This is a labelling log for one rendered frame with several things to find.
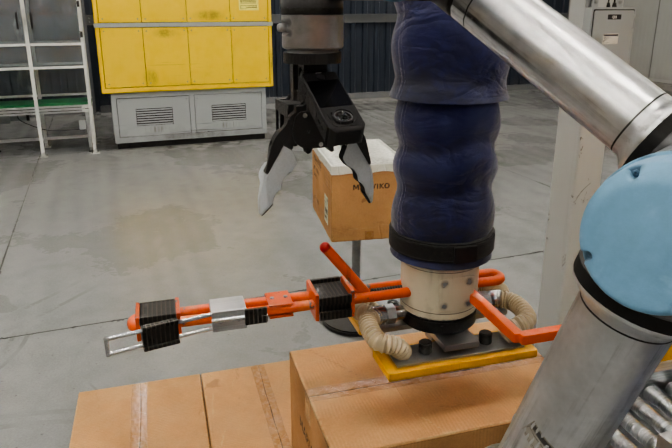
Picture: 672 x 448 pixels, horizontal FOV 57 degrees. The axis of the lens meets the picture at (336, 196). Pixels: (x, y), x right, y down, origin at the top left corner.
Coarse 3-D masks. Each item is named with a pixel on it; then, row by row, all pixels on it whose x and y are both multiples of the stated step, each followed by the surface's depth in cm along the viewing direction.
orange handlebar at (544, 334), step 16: (480, 272) 142; (496, 272) 142; (400, 288) 133; (208, 304) 126; (256, 304) 128; (272, 304) 125; (288, 304) 126; (304, 304) 127; (480, 304) 127; (128, 320) 121; (208, 320) 122; (496, 320) 121; (512, 336) 115; (528, 336) 114; (544, 336) 115
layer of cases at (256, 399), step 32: (160, 384) 211; (192, 384) 211; (224, 384) 211; (256, 384) 211; (288, 384) 211; (96, 416) 195; (128, 416) 195; (160, 416) 195; (192, 416) 195; (224, 416) 195; (256, 416) 195; (288, 416) 195
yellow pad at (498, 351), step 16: (480, 336) 133; (496, 336) 137; (416, 352) 130; (432, 352) 130; (448, 352) 130; (464, 352) 130; (480, 352) 130; (496, 352) 131; (512, 352) 131; (528, 352) 132; (384, 368) 126; (400, 368) 126; (416, 368) 126; (432, 368) 126; (448, 368) 127; (464, 368) 128
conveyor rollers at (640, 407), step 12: (648, 396) 207; (660, 396) 204; (636, 408) 201; (648, 408) 198; (660, 408) 203; (624, 420) 194; (636, 420) 192; (648, 420) 196; (660, 420) 192; (636, 432) 189; (648, 432) 187; (660, 432) 191; (612, 444) 186; (624, 444) 182; (648, 444) 184
